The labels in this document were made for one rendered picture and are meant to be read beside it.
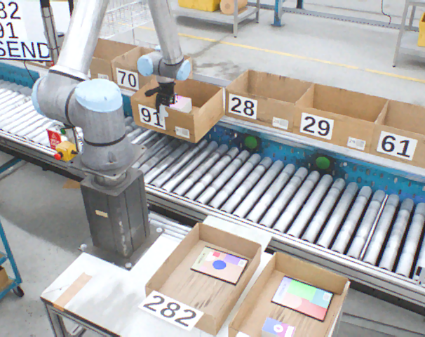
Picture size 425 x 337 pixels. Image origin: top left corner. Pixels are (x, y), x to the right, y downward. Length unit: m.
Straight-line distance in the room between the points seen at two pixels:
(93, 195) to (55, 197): 1.81
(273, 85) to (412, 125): 0.77
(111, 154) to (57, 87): 0.29
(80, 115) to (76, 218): 1.80
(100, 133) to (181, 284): 0.63
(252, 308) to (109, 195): 0.65
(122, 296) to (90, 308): 0.12
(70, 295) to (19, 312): 1.05
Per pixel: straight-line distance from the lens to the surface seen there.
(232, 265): 1.82
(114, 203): 1.71
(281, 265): 1.80
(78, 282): 1.86
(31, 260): 3.11
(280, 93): 2.66
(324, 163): 2.32
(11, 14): 2.44
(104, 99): 1.54
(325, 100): 2.58
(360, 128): 2.27
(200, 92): 2.53
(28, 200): 3.60
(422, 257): 2.04
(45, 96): 1.70
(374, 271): 1.93
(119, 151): 1.63
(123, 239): 1.82
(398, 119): 2.53
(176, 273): 1.81
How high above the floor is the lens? 2.10
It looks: 34 degrees down
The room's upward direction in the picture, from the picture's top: 1 degrees counter-clockwise
